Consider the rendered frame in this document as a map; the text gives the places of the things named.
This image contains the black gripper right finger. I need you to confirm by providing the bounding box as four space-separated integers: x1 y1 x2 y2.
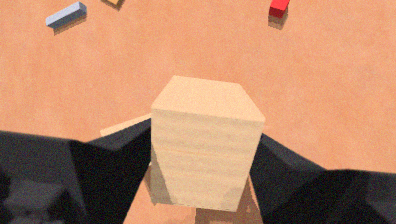
249 132 396 224

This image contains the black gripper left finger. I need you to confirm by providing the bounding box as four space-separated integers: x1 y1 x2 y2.
0 118 151 224

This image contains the red block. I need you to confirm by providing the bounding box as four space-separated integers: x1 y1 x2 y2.
268 0 290 19

